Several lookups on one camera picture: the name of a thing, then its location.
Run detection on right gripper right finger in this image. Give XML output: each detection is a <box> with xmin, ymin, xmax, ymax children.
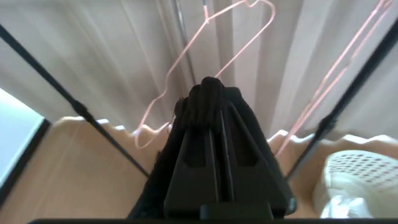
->
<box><xmin>220</xmin><ymin>88</ymin><xmax>292</xmax><ymax>218</ymax></box>

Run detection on pink clothes hanger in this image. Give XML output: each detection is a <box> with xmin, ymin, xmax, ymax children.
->
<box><xmin>275</xmin><ymin>0</ymin><xmax>394</xmax><ymax>156</ymax></box>
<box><xmin>134</xmin><ymin>0</ymin><xmax>277</xmax><ymax>149</ymax></box>

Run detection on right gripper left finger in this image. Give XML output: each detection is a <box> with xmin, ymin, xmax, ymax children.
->
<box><xmin>164</xmin><ymin>129</ymin><xmax>220</xmax><ymax>218</ymax></box>

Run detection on beige curtain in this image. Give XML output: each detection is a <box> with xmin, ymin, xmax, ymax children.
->
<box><xmin>0</xmin><ymin>0</ymin><xmax>398</xmax><ymax>141</ymax></box>

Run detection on black shorts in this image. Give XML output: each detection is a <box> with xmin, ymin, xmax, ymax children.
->
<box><xmin>127</xmin><ymin>76</ymin><xmax>282</xmax><ymax>218</ymax></box>

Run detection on black clothes rack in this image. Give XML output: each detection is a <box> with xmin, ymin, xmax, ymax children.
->
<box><xmin>0</xmin><ymin>23</ymin><xmax>398</xmax><ymax>181</ymax></box>

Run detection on white garment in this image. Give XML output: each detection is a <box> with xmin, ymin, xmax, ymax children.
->
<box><xmin>320</xmin><ymin>194</ymin><xmax>374</xmax><ymax>218</ymax></box>

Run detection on white laundry basket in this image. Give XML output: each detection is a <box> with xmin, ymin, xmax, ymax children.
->
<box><xmin>312</xmin><ymin>150</ymin><xmax>398</xmax><ymax>218</ymax></box>

